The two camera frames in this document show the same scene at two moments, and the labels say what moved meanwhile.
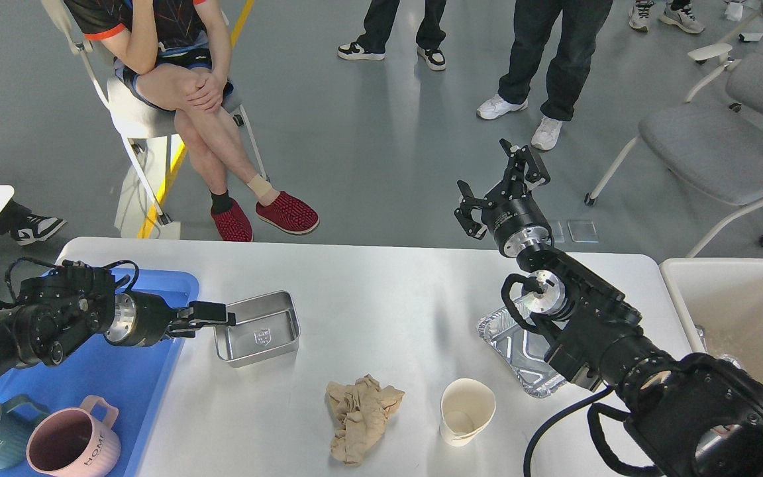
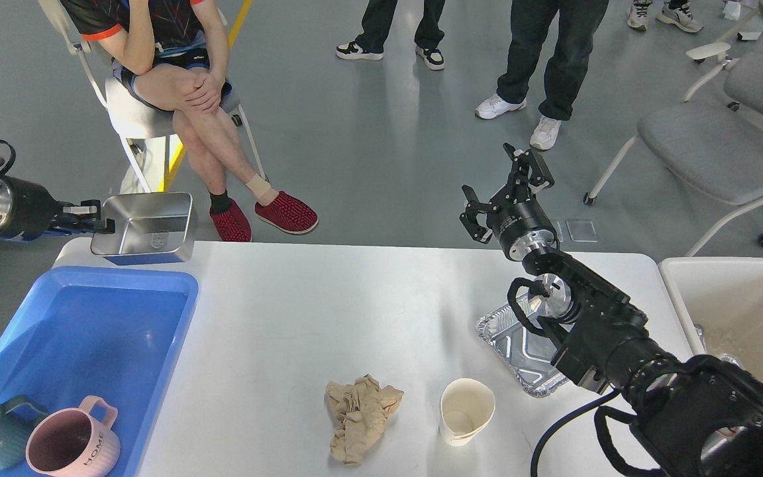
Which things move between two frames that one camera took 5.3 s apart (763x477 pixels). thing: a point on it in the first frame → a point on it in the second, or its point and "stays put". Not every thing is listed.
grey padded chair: (750, 149) stays put
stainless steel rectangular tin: (267, 327) → (149, 228)
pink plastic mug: (67, 442) stays put
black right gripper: (514, 216) stays put
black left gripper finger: (180, 332) → (78, 223)
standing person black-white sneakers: (379, 18) stays put
